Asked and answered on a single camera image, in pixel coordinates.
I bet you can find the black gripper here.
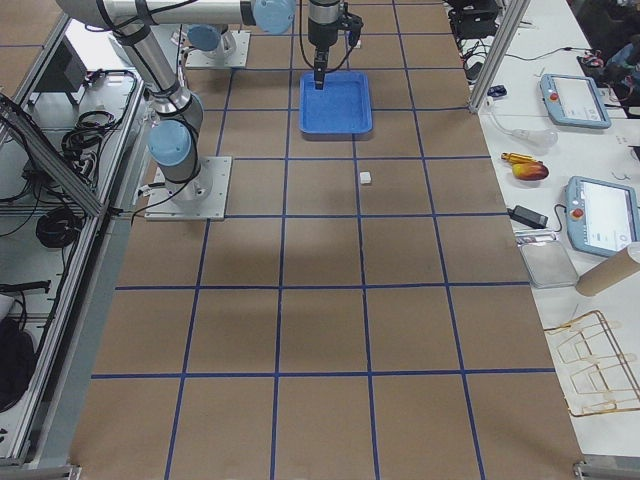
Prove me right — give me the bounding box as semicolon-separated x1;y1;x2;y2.
308;1;363;90

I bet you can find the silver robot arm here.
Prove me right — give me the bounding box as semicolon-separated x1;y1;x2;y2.
58;1;364;201
187;24;236;56

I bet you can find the blue plastic tray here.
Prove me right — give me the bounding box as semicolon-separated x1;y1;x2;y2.
299;71;373;135

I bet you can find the metal tin tray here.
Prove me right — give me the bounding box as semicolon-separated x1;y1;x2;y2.
519;241;578;289

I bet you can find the small blue device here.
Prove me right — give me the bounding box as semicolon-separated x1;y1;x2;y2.
487;85;507;98

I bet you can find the toy mango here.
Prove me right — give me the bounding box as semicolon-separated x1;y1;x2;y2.
511;161;549;181

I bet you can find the far teach pendant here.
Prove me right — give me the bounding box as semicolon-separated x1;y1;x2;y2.
539;74;611;130

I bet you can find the teach pendant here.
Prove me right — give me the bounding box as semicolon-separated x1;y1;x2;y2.
539;74;611;130
565;176;639;257

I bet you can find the black power adapter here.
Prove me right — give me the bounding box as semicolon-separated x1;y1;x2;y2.
507;205;548;229

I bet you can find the near teach pendant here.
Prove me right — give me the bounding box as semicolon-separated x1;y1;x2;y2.
565;176;639;257

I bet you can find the cardboard tube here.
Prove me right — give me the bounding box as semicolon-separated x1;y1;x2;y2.
575;242;639;297

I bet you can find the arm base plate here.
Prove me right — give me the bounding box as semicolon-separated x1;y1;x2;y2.
185;30;251;70
144;156;233;221

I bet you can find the aluminium frame post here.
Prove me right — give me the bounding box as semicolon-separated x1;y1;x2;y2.
468;0;530;113

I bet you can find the yellow handled screwdriver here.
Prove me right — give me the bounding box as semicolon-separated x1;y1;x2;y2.
501;152;537;165

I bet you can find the gold wire rack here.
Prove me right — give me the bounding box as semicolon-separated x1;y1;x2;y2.
544;310;639;418

